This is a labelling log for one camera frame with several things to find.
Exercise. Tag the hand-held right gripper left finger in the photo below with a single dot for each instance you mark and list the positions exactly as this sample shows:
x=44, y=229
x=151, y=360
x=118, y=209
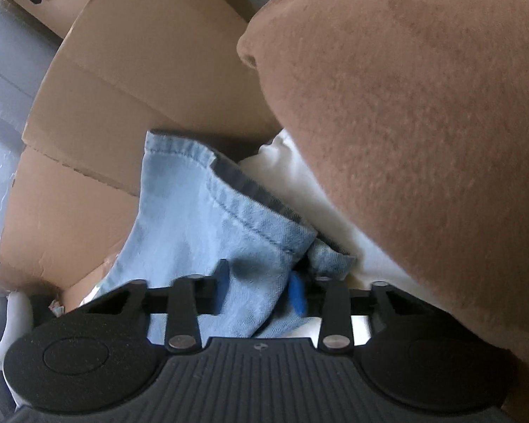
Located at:
x=222, y=282

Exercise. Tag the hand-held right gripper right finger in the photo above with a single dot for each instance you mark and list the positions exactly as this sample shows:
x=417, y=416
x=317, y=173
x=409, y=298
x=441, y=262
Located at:
x=297, y=295

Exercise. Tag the blue denim pants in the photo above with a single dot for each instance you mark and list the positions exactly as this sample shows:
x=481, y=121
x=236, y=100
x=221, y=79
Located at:
x=180, y=229

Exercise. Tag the bear print bed sheet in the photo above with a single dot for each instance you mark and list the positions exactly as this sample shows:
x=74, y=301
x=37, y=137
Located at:
x=299, y=185

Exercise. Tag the folded brown fleece cloth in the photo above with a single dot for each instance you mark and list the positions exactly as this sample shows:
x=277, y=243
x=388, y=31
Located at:
x=401, y=119

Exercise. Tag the grey neck pillow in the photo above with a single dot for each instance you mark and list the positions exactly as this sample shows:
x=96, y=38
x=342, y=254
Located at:
x=17, y=313

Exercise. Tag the flattened cardboard sheet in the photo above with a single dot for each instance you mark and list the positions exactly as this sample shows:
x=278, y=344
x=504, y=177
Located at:
x=136, y=53

